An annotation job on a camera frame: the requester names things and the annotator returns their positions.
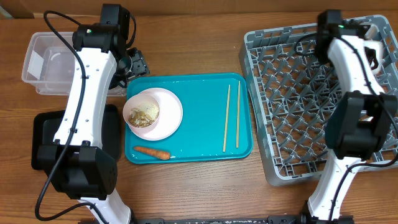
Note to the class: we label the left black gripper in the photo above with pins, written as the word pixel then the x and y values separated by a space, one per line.
pixel 140 68

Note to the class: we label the pink bowl with food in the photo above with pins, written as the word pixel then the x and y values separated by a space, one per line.
pixel 141 112

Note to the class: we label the pink round plate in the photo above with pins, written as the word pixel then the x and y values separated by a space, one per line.
pixel 170 116

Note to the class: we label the wooden chopstick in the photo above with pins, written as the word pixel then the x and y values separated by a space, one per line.
pixel 238 114
pixel 226 119

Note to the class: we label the large white bowl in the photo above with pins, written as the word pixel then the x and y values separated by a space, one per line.
pixel 373 50

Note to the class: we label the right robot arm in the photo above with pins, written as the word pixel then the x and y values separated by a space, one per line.
pixel 362 120

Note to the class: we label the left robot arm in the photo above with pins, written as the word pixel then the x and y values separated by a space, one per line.
pixel 75 162

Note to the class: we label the grey dishwasher rack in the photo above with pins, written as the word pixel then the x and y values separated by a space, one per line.
pixel 292 97

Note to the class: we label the clear plastic bin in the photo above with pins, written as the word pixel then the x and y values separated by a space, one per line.
pixel 50 66

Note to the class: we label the orange carrot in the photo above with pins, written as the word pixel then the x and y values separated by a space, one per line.
pixel 162 155

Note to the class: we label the teal serving tray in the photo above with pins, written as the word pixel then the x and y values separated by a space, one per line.
pixel 200 134

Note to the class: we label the black plastic tray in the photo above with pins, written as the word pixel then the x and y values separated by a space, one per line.
pixel 46 125

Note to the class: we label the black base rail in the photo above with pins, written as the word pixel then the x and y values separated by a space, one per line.
pixel 273 219

